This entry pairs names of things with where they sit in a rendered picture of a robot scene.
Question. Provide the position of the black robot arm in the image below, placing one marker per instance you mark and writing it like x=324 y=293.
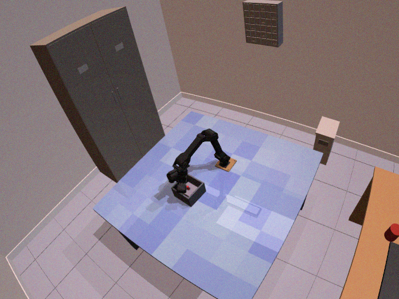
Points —
x=183 y=159

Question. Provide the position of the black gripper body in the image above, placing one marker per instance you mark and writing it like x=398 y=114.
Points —
x=181 y=188

